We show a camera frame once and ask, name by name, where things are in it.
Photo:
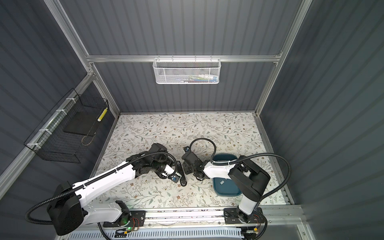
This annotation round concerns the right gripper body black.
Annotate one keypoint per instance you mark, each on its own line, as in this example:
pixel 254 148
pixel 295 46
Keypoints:
pixel 188 170

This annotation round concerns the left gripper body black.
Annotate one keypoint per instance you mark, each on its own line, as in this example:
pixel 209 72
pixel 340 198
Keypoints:
pixel 159 167

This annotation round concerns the black long stapler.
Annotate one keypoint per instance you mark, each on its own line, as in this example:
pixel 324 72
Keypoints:
pixel 183 181

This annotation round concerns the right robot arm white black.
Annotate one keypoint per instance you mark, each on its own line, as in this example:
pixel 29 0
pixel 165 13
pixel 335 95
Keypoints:
pixel 250 178

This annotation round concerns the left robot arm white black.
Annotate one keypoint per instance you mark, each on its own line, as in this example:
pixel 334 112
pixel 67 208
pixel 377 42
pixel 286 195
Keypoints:
pixel 75 210

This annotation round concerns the teal plastic tray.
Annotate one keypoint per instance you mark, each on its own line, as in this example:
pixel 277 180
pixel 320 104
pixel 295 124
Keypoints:
pixel 228 189

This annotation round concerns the yellow marker in basket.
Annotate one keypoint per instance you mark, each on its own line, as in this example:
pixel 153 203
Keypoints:
pixel 102 115

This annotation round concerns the pens in white basket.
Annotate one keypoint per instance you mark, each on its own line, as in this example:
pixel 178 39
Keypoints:
pixel 205 78

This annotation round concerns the black pad in basket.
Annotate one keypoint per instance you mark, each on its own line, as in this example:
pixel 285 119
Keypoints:
pixel 84 124

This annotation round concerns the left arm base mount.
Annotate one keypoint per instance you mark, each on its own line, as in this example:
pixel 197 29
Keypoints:
pixel 134 219

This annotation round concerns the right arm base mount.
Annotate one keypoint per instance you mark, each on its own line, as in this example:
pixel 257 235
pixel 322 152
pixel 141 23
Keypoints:
pixel 243 217

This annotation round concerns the white slotted cable duct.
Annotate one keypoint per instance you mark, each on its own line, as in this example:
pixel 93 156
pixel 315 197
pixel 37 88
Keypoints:
pixel 176 233

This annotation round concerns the white wire mesh basket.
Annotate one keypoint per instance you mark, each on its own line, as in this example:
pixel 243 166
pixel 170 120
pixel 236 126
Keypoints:
pixel 166 72

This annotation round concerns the black wire basket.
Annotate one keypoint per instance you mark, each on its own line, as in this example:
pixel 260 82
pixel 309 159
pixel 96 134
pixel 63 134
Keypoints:
pixel 50 143

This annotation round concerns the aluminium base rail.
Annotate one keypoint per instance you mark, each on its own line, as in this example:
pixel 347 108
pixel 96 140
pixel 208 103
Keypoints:
pixel 195 216

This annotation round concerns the aluminium horizontal back rail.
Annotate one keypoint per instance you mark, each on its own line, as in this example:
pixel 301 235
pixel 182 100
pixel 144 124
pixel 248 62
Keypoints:
pixel 182 58

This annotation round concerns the aluminium corner post left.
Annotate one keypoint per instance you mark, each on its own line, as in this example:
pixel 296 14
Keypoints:
pixel 65 24

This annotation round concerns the aluminium corner post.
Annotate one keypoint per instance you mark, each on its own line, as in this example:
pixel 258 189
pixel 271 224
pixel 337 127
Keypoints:
pixel 65 24
pixel 288 43

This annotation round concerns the aluminium corner post right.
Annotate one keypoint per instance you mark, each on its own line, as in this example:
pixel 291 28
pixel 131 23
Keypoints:
pixel 288 43

